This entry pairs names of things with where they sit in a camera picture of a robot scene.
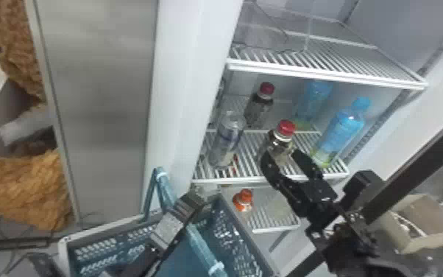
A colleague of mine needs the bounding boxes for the brown bottle red cap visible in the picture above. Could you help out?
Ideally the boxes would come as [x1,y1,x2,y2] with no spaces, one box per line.
[261,119,298,165]

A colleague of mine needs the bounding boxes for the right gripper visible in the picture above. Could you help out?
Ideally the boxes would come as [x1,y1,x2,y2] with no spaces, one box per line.
[259,148,341,230]

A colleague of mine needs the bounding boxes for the blue basket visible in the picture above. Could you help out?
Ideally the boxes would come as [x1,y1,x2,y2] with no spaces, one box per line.
[58,166,280,277]

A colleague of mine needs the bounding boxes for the silver can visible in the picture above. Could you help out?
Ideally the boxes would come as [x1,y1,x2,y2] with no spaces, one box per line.
[207,111,246,169]

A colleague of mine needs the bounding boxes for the blue bottle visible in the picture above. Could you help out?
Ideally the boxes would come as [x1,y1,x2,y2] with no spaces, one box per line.
[310,97,372,169]
[292,80,333,131]

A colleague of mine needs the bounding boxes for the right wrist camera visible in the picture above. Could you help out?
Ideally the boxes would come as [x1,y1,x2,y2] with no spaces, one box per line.
[341,169,385,214]

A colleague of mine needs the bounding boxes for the brown fuzzy cloth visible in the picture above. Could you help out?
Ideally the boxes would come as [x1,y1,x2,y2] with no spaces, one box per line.
[0,0,47,102]
[0,150,73,233]

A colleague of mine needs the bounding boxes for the fridge door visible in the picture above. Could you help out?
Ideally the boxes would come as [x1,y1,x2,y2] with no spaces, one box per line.
[283,112,443,277]

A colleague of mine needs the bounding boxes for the dark bottle red cap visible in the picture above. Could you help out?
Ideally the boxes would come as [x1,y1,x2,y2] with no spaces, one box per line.
[243,82,276,130]

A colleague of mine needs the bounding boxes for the white fridge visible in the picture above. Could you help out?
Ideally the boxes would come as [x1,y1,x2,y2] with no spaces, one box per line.
[24,0,443,257]

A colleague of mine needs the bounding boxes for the clear bottle orange cap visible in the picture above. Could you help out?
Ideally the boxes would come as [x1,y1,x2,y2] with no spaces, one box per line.
[232,189,254,214]

